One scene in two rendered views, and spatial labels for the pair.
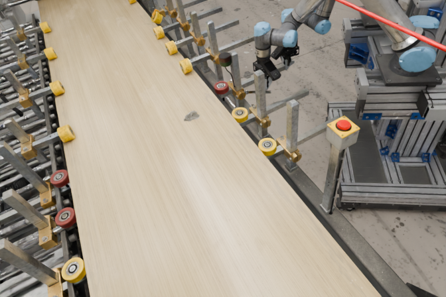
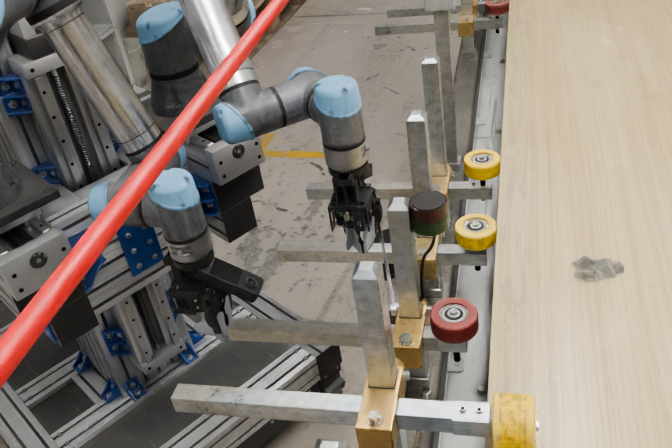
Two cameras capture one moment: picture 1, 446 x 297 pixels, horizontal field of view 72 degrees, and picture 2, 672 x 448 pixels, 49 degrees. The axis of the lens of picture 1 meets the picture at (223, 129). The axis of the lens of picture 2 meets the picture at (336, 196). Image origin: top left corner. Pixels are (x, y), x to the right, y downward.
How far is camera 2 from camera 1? 2.24 m
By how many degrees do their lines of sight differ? 95
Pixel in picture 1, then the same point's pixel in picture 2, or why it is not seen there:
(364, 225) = not seen: hidden behind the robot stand
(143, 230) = not seen: outside the picture
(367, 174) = (259, 349)
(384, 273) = (459, 112)
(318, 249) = (531, 67)
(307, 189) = not seen: hidden behind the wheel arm
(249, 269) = (625, 73)
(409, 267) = (345, 292)
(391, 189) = (264, 308)
